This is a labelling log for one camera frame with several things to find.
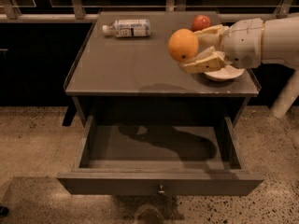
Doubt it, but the metal drawer knob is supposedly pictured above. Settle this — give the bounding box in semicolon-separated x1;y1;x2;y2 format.
157;185;165;196

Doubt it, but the white paper bowl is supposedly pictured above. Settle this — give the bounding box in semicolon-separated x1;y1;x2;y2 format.
205;65;244;82

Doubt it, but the open grey top drawer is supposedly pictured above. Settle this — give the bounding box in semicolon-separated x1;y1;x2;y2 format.
57;117;263;196

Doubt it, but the red apple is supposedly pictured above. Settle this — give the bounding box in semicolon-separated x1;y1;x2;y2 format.
192;15;211;32

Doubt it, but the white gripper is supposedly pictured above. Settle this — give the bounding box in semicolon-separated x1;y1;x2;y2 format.
178;18;264;74

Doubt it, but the orange fruit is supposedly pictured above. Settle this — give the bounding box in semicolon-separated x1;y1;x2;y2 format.
168;29;199;63

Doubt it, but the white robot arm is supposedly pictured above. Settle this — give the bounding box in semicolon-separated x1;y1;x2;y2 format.
179;17;299;74

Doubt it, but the clear plastic water bottle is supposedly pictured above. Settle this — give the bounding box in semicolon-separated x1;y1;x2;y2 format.
102;19;151;38

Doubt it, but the metal railing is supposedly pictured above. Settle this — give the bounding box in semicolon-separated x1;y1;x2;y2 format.
0;0;299;24

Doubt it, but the grey cabinet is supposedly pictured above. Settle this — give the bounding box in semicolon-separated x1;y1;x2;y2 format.
64;11;261;122

